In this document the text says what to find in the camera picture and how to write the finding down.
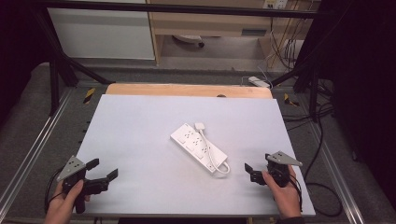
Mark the white plug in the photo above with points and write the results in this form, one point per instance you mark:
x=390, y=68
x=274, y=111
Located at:
x=200, y=126

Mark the wooden desk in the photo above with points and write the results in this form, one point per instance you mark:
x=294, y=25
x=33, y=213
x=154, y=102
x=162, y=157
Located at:
x=211, y=23

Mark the yellow black tape strip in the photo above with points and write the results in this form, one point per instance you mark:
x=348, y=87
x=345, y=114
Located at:
x=89, y=95
x=290, y=100

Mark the aluminium rail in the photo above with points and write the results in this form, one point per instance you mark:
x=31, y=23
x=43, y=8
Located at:
x=336, y=174
x=34, y=149

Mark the white cabinet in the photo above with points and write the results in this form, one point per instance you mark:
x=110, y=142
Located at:
x=102, y=34

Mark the white table board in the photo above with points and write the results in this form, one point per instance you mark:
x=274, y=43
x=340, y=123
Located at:
x=146, y=124

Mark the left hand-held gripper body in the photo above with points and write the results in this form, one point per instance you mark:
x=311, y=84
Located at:
x=72, y=168

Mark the wall socket panel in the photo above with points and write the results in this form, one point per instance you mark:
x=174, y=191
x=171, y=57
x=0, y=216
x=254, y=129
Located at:
x=275, y=3

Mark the white chair base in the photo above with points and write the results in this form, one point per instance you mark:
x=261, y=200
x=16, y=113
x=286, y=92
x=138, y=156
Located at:
x=188, y=39

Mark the dark curtain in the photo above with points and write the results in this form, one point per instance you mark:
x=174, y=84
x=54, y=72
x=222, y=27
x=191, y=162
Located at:
x=18, y=56
x=364, y=93

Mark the white floor power strip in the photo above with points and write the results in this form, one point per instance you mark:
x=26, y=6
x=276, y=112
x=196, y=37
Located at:
x=259, y=81

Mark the person's left hand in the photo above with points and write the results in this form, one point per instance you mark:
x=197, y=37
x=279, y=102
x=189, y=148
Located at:
x=60, y=207

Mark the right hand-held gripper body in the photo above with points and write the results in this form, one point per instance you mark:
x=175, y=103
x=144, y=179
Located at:
x=278, y=172

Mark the black metal frame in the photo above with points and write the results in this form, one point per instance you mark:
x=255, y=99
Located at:
x=186, y=9

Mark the person's right hand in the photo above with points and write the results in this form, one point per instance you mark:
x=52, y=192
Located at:
x=286, y=199

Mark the wooden table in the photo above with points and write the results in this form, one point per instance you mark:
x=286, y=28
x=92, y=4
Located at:
x=174, y=90

